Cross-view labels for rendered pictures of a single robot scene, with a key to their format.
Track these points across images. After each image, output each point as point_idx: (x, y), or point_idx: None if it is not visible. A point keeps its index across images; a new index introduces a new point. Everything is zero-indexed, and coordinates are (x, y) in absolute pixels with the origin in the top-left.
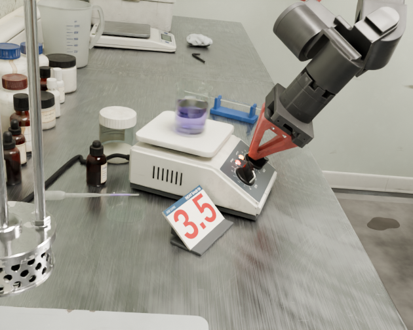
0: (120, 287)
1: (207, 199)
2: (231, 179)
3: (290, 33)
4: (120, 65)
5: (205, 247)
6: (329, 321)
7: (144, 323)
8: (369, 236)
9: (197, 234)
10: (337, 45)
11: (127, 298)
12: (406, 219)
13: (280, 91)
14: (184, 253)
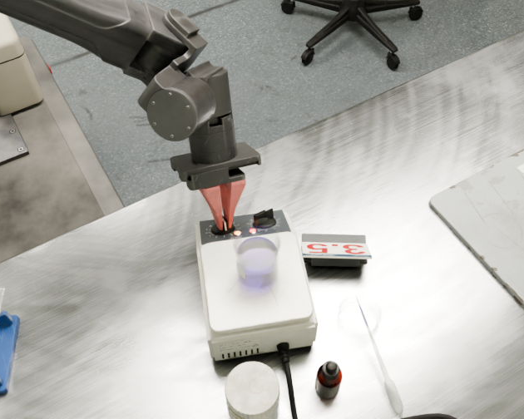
0: (442, 263)
1: (306, 249)
2: (288, 224)
3: (206, 113)
4: None
5: (355, 235)
6: (365, 146)
7: (464, 225)
8: None
9: (348, 244)
10: (215, 72)
11: (447, 253)
12: None
13: (201, 166)
14: (371, 247)
